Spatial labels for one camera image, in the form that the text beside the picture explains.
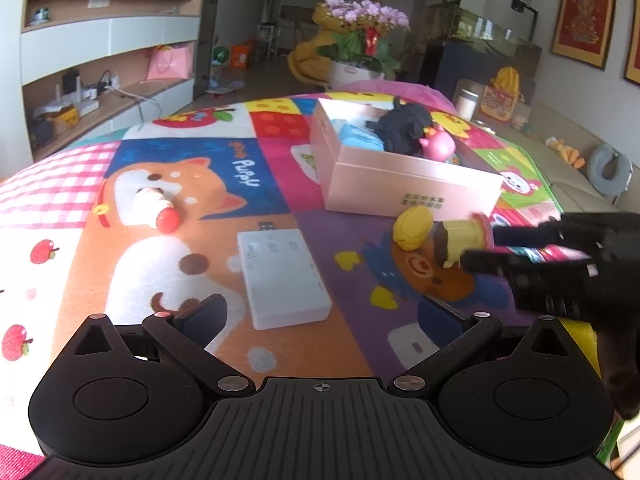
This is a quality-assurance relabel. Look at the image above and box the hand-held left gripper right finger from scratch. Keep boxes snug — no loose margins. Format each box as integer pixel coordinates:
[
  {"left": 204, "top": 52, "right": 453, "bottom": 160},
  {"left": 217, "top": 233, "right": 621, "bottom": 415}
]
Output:
[{"left": 393, "top": 294, "right": 574, "bottom": 397}]

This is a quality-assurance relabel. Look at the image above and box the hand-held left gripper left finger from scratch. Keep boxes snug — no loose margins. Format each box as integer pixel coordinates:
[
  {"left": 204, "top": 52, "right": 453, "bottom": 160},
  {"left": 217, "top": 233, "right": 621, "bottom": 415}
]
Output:
[{"left": 69, "top": 294, "right": 254, "bottom": 396}]

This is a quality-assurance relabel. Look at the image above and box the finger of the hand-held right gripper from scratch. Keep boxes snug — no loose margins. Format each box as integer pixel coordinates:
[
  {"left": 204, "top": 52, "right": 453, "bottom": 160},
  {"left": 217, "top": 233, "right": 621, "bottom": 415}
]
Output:
[
  {"left": 459, "top": 249, "right": 522, "bottom": 277},
  {"left": 492, "top": 217, "right": 564, "bottom": 251}
]

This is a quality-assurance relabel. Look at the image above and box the yellow hat doll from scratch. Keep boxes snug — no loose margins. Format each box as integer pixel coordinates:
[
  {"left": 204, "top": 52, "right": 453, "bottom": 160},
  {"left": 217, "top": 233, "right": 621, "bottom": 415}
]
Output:
[{"left": 391, "top": 207, "right": 494, "bottom": 269}]

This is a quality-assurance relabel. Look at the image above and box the pink cardboard box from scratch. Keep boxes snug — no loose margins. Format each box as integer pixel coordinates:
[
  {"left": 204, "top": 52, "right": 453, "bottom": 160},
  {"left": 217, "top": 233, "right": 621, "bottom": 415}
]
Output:
[{"left": 309, "top": 97, "right": 503, "bottom": 218}]

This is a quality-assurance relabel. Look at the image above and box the black plush toy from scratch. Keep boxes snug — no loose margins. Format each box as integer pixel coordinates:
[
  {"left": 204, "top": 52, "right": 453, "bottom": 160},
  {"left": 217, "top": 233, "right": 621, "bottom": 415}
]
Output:
[{"left": 365, "top": 97, "right": 433, "bottom": 157}]

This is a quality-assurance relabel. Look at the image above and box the beige sofa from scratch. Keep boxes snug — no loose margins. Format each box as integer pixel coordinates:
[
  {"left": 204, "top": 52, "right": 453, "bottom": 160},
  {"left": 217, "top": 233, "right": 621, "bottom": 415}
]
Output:
[{"left": 500, "top": 100, "right": 640, "bottom": 221}]

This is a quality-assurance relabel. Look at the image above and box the white card reader hub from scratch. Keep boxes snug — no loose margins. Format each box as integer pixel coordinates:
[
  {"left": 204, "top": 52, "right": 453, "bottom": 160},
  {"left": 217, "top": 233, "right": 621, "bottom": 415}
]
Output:
[{"left": 236, "top": 220, "right": 333, "bottom": 331}]

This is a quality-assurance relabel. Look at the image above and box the grey neck pillow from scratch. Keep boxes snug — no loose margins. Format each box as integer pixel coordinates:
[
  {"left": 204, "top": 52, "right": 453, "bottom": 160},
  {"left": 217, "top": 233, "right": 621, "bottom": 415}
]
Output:
[{"left": 586, "top": 141, "right": 636, "bottom": 198}]

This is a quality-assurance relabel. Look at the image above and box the pink bird toy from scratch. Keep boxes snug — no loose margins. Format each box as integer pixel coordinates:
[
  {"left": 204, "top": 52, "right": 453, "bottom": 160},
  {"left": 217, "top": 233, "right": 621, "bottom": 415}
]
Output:
[{"left": 419, "top": 125, "right": 457, "bottom": 162}]

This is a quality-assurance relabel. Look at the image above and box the white and red toy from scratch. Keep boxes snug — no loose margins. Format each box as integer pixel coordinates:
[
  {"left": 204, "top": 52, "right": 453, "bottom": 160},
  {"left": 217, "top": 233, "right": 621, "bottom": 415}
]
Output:
[{"left": 132, "top": 186, "right": 182, "bottom": 233}]

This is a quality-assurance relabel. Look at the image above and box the yellow child backpack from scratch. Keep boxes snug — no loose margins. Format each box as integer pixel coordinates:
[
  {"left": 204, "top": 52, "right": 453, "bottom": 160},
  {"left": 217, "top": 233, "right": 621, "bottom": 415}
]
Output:
[{"left": 480, "top": 66, "right": 526, "bottom": 121}]

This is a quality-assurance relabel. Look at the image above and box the colourful cartoon play mat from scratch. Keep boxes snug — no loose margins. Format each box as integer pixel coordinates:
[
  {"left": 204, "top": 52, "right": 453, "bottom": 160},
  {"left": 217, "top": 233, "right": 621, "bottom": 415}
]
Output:
[{"left": 0, "top": 80, "right": 623, "bottom": 480}]

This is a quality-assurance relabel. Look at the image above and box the blue toy in box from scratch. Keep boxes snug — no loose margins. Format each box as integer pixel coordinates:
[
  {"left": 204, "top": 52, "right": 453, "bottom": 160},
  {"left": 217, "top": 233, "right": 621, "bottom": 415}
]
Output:
[{"left": 337, "top": 120, "right": 386, "bottom": 153}]

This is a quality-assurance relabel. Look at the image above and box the dark aquarium cabinet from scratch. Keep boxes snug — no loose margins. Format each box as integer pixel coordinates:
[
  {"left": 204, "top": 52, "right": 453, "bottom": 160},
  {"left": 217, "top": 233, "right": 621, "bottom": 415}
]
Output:
[{"left": 425, "top": 2, "right": 543, "bottom": 106}]

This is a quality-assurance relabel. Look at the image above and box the small red framed picture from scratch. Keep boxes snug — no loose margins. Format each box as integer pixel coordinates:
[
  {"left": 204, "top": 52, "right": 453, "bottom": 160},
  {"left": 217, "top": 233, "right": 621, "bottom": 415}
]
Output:
[{"left": 622, "top": 35, "right": 640, "bottom": 83}]

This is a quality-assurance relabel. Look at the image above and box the large red framed picture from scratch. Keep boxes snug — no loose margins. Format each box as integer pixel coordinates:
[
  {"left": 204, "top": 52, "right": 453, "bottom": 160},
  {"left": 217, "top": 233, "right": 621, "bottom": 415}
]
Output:
[{"left": 550, "top": 0, "right": 618, "bottom": 71}]

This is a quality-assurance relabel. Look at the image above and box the yellow box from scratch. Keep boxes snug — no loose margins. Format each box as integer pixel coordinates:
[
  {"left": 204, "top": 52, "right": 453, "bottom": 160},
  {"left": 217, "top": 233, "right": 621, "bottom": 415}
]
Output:
[{"left": 45, "top": 105, "right": 81, "bottom": 133}]

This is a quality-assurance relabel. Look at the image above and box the potted pink flower plant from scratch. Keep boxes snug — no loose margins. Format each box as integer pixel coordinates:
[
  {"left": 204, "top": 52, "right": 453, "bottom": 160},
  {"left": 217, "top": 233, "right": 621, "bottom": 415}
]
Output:
[{"left": 317, "top": 0, "right": 411, "bottom": 86}]

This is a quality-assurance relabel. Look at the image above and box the pink gift bag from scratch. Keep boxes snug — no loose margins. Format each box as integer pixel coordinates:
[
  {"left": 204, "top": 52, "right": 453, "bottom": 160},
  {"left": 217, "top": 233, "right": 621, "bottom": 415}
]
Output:
[{"left": 146, "top": 44, "right": 193, "bottom": 81}]

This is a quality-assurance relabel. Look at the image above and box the large yellow plush bear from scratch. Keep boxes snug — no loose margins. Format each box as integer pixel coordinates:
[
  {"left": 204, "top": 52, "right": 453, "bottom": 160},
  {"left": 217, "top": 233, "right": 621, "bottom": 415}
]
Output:
[{"left": 287, "top": 2, "right": 346, "bottom": 83}]

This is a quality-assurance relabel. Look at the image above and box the white stool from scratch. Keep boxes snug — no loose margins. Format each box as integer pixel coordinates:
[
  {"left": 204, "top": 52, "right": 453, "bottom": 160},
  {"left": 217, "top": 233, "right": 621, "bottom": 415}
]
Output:
[{"left": 257, "top": 22, "right": 281, "bottom": 58}]

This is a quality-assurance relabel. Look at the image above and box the white TV cabinet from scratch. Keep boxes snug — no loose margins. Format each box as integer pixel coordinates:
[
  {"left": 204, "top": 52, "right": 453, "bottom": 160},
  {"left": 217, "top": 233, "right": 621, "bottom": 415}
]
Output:
[{"left": 20, "top": 0, "right": 208, "bottom": 161}]

